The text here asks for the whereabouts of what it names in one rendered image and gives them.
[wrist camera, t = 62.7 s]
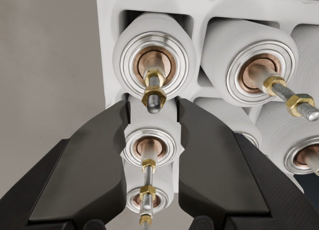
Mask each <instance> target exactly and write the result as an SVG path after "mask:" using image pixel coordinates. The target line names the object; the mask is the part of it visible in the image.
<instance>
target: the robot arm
mask: <svg viewBox="0 0 319 230"><path fill-rule="evenodd" d="M177 122H179V123H180V125H181V138H180V143H181V146H182V147H183V148H184V151H183V152H182V153H181V154H180V156H179V175H178V203H179V206H180V208H181V209H182V210H183V211H185V212H186V213H187V214H189V215H190V216H191V217H193V218H194V219H193V221H192V223H191V225H190V227H189V229H188V230H319V213H318V211H317V210H316V208H315V207H314V206H313V204H312V203H311V202H310V201H309V199H308V198H307V197H306V196H305V194H304V193H303V192H302V191H301V190H300V189H299V188H298V186H297V185H296V184H295V183H294V182H293V181H292V180H291V179H290V178H289V177H288V176H287V175H286V174H285V173H284V172H283V171H282V170H281V169H279V168H278V167H277V166H276V165H275V164H274V163H273V162H272V161H271V160H270V159H269V158H268V157H267V156H266V155H265V154H264V153H262V152H261V151H260V150H259V149H258V148H257V147H256V146H255V145H254V144H253V143H252V142H251V141H250V140H249V139H248V138H246V137H245V136H244V135H243V134H242V133H234V132H233V131H232V130H231V129H230V128H229V127H228V126H227V125H226V124H225V123H224V122H222V121H221V120H220V119H219V118H218V117H216V116H215V115H213V114H212V113H210V112H208V111H207V110H205V109H203V108H201V107H199V106H198V105H196V104H194V103H193V102H191V101H189V100H188V99H185V98H182V99H177ZM130 123H131V105H130V101H118V102H117V103H115V104H114V105H112V106H111V107H109V108H107V109H106V110H104V111H103V112H101V113H99V114H98V115H96V116H95V117H93V118H92V119H90V120H89V121H87V122H86V123H85V124H84V125H83V126H81V127H80V128H79V129H78V130H77V131H76V132H75V133H74V134H73V135H72V136H71V137H70V138H67V139H61V140H60V141H59V142H58V143H57V144H56V145H55V146H54V147H53V148H52V149H51V150H50V151H49V152H48V153H47V154H46V155H45V156H44V157H42V158H41V159H40V160H39V161H38V162H37V163H36V164H35V165H34V166H33V167H32V168H31V169H30V170H29V171H28V172H27V173H26V174H25V175H24V176H23V177H22V178H21V179H19V180H18V181H17V182H16V183H15V184H14V185H13V186H12V187H11V188H10V189H9V190H8V191H7V192H6V193H5V194H4V196H3V197H2V198H1V199H0V230H107V229H106V227H105V225H106V224H107V223H108V222H110V221H111V220H112V219H114V218H115V217H116V216H117V215H119V214H120V213H121V212H122V211H123V210H124V209H125V206H126V197H127V183H126V178H125V172H124V167H123V162H122V157H121V156H120V154H121V152H122V151H123V150H124V148H125V147H126V140H125V134H124V131H125V129H126V127H127V126H128V124H130Z"/></svg>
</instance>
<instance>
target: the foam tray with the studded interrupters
mask: <svg viewBox="0 0 319 230"><path fill-rule="evenodd" d="M97 11H98V22H99V34H100V45H101V57H102V68H103V84H104V95H105V107H106V109H107V108H109V107H111V106H112V105H114V104H115V103H117V102H118V101H127V99H128V96H129V93H128V92H126V91H125V90H124V89H123V88H122V86H121V85H120V84H119V82H118V80H117V79H116V76H115V74H114V71H113V64H112V56H113V49H114V46H115V43H116V41H117V39H118V38H119V36H120V35H121V34H122V32H123V31H124V30H125V29H126V28H127V27H128V26H129V25H130V24H131V23H132V22H133V21H134V20H135V19H136V18H137V17H138V16H139V15H140V14H141V13H143V12H145V11H152V12H165V13H169V14H170V15H171V16H172V17H173V18H174V19H175V20H176V21H177V22H178V23H179V25H180V26H181V27H182V28H183V29H184V31H185V32H186V33H187V34H188V36H189V37H190V39H191V41H192V42H193V45H194V47H195V50H196V55H197V66H196V71H195V74H194V77H193V79H192V81H191V82H190V84H189V85H188V87H187V88H186V89H185V90H184V91H183V92H182V93H180V94H179V95H178V96H176V97H175V101H176V106H177V99H182V98H185V99H188V100H189V101H191V102H193V101H194V99H195V98H197V97H211V98H222V97H221V96H220V95H219V94H218V92H217V90H216V89H215V87H214V86H213V84H212V83H211V81H210V79H209V78H208V76H207V75H206V73H205V72H204V70H203V69H202V67H201V65H200V62H201V56H202V51H203V46H204V40H205V35H206V28H207V24H208V21H209V20H210V19H211V18H212V17H225V18H240V19H244V20H247V21H251V22H254V23H258V24H262V25H266V26H270V27H273V28H277V29H280V30H282V31H284V32H286V33H287V34H289V35H291V33H292V30H293V29H294V27H295V26H297V25H298V24H301V23H303V24H315V25H319V1H315V0H97ZM262 106H263V104H262V105H258V106H253V107H242V109H243V110H244V111H245V113H246V114H247V115H248V117H249V118H250V119H251V121H252V122H253V123H254V124H256V121H257V119H258V116H259V114H260V111H261V109H262ZM183 151H184V148H183V147H182V150H181V152H180V154H181V153H182V152H183ZM180 154H179V155H178V156H177V158H176V159H175V160H174V161H172V162H171V168H172V179H173V189H174V193H178V175H179V156H180Z"/></svg>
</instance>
